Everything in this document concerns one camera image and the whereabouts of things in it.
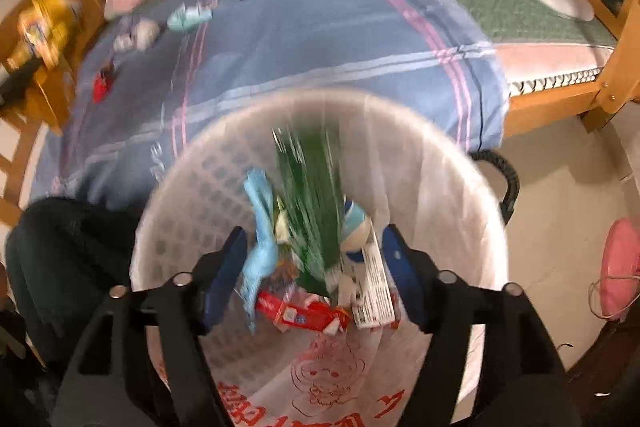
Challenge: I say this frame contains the yellow object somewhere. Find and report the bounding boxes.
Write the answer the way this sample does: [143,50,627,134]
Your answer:
[7,0,83,68]

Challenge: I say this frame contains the light blue wrapper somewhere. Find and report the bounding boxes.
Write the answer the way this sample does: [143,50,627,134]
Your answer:
[242,169,283,333]

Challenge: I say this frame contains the blue white striped sock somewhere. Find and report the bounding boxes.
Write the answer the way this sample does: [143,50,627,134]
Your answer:
[340,199,373,268]

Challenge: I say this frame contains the blue striped blanket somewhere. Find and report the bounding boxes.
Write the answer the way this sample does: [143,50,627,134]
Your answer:
[30,0,511,218]

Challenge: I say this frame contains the pink round object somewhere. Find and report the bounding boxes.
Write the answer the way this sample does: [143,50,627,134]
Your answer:
[602,218,640,320]

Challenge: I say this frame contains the white plastic basket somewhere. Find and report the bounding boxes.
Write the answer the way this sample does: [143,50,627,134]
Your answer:
[129,89,510,427]

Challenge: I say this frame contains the wooden bed frame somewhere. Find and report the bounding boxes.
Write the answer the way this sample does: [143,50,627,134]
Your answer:
[420,0,640,140]

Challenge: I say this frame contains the wooden nightstand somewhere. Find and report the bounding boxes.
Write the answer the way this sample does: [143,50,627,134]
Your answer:
[0,0,116,138]

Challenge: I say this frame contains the white grey sock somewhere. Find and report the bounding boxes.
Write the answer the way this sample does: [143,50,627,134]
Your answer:
[114,18,161,52]

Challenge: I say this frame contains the red carton box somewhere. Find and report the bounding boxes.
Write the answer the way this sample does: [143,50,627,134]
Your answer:
[255,289,351,335]

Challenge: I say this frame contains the red snack wrapper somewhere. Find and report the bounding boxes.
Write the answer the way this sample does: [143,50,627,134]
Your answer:
[91,62,117,104]

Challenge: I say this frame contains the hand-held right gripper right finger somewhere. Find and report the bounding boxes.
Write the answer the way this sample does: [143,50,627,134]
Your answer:
[382,224,581,427]

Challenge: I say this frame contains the teal white sock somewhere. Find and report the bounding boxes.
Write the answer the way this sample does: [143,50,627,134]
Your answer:
[166,4,213,32]

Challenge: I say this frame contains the large green packet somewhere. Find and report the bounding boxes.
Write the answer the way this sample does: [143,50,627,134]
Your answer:
[272,129,346,293]

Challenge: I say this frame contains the dark cloth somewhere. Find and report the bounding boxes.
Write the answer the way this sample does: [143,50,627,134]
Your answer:
[5,197,151,368]

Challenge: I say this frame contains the black handle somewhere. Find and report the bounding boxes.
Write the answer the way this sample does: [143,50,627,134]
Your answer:
[470,150,521,225]

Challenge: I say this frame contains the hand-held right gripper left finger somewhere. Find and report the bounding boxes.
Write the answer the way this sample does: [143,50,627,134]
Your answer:
[50,227,249,427]

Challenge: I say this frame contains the white liner bag red print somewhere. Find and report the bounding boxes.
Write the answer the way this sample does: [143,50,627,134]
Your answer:
[150,97,501,427]

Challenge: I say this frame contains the white printed paper box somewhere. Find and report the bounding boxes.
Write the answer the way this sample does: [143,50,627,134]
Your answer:
[350,242,397,328]

